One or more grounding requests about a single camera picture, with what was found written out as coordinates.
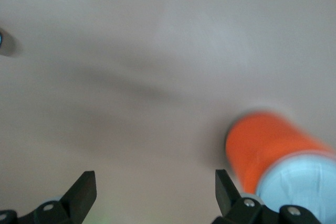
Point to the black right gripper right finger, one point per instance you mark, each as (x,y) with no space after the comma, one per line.
(225,195)

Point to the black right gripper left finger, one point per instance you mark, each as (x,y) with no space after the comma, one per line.
(78,197)

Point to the orange can with grey lid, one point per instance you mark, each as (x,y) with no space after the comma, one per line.
(262,145)

